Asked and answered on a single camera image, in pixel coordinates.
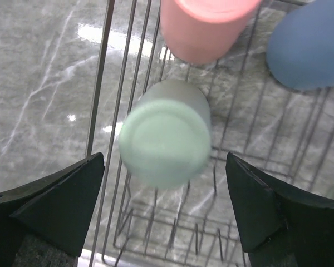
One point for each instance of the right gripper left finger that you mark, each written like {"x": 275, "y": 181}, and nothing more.
{"x": 45, "y": 222}

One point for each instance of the black wire dish rack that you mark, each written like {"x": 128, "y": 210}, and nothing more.
{"x": 285, "y": 133}

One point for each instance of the blue plastic cup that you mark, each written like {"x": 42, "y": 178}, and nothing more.
{"x": 300, "y": 52}

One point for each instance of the green cup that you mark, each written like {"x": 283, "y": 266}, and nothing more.
{"x": 166, "y": 139}

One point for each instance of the pink plastic cup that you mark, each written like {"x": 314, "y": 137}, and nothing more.
{"x": 201, "y": 32}

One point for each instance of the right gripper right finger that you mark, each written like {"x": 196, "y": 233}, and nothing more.
{"x": 278, "y": 223}

